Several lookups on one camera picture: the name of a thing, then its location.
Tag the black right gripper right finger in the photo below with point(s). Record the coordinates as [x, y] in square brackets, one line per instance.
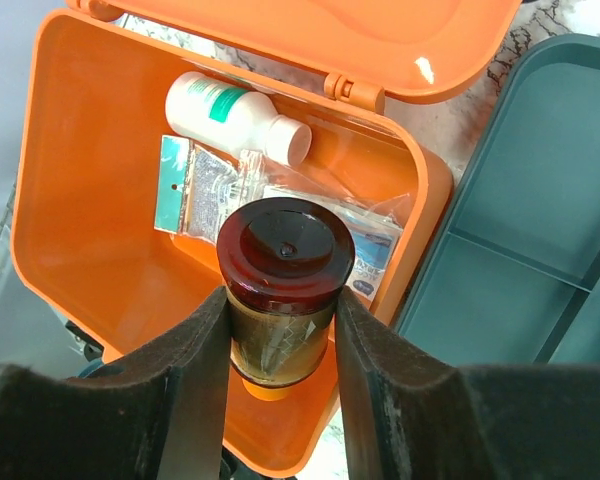
[407, 415]

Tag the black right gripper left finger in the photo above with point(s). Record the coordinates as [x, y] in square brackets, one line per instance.
[156, 413]

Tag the brown medicine bottle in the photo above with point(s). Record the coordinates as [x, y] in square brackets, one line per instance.
[284, 262]

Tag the alcohol pad packets bag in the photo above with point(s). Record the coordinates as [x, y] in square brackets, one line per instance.
[373, 227]

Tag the teal-header small packet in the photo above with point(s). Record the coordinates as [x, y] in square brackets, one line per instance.
[196, 192]

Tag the orange medicine kit box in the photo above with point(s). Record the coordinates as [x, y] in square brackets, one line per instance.
[84, 236]

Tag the teal divided tray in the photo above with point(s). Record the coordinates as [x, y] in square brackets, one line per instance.
[513, 276]

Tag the white plastic bottle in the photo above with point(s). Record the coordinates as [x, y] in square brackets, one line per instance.
[233, 119]

